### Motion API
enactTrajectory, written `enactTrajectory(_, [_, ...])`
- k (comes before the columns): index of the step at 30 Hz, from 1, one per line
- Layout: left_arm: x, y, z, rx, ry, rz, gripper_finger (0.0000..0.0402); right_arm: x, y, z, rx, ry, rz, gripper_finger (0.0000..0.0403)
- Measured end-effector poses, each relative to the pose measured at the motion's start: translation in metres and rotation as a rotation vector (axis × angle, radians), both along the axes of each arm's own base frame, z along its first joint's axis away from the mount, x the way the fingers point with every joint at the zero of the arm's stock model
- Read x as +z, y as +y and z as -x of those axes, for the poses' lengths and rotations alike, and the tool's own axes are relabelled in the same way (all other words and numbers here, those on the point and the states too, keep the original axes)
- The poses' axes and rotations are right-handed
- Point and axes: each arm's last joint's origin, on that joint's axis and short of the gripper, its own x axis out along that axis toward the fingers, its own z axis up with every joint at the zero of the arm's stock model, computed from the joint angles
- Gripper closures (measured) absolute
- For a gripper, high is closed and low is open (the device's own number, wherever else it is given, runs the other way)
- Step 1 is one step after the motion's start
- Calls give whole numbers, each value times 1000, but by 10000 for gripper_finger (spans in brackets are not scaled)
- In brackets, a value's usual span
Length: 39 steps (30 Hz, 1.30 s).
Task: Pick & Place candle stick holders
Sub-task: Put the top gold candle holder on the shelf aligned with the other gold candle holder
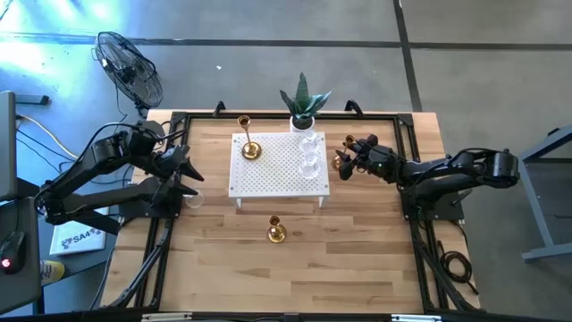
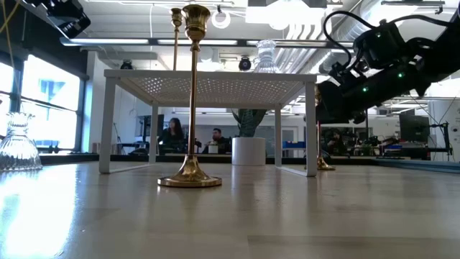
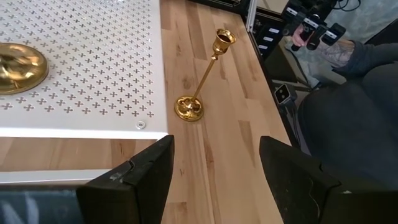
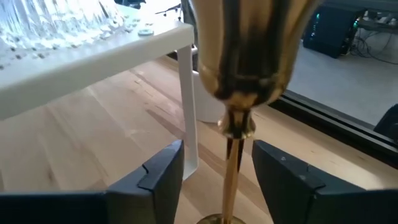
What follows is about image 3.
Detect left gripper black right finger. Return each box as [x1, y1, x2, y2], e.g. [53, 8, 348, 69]
[259, 135, 343, 224]

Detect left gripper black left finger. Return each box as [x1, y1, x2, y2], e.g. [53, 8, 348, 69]
[76, 134, 175, 224]

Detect tall gold candlestick holder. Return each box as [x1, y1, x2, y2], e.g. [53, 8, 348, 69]
[174, 28, 237, 123]
[0, 42, 50, 96]

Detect person's forearm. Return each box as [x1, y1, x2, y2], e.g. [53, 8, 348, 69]
[306, 39, 398, 80]

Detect person's legs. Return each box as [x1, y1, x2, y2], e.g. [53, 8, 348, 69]
[297, 62, 398, 200]

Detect white perforated metal riser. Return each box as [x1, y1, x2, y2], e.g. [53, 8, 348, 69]
[0, 0, 169, 186]

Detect black block with white labels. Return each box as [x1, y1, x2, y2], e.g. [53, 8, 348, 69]
[256, 24, 282, 60]

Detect person's hand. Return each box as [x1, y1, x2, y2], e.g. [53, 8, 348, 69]
[290, 24, 312, 48]

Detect small camera box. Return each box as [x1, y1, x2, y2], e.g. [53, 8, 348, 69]
[274, 83, 297, 106]

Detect silver aluminium post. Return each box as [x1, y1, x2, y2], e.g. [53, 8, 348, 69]
[246, 0, 258, 32]

